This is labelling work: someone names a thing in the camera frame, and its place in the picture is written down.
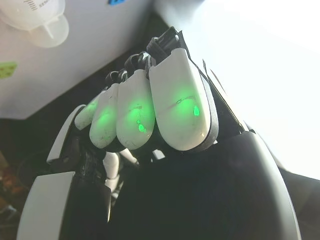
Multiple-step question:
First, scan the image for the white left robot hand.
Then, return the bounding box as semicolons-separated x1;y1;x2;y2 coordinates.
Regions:
16;26;302;240

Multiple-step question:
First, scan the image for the translucent plastic measuring cup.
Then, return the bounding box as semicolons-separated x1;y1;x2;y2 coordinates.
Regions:
0;0;70;49

